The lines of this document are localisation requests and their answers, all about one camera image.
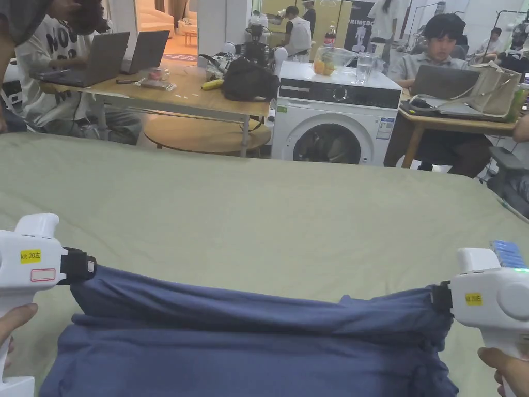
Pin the person's right hand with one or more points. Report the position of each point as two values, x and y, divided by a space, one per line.
514 374

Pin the black and white robot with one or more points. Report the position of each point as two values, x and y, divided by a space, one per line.
256 41

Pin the person's left hand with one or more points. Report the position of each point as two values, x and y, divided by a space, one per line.
16 320

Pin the white washing machine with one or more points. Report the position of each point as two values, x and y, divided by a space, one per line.
330 120

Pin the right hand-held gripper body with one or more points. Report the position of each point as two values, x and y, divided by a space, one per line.
492 297

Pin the bed with pale green sheet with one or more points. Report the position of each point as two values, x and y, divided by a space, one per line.
248 215

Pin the dark blue shirt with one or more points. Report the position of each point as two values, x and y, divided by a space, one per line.
248 343

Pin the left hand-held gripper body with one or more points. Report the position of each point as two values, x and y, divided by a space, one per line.
29 273

